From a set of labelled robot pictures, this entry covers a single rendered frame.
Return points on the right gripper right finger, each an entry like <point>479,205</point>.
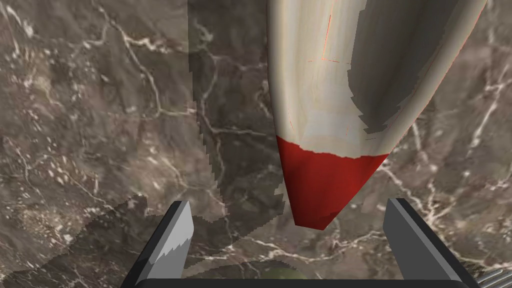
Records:
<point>416,244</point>

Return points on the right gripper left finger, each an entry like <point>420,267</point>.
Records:
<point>170,244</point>

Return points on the cream red-tipped tapered object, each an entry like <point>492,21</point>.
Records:
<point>340,100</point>

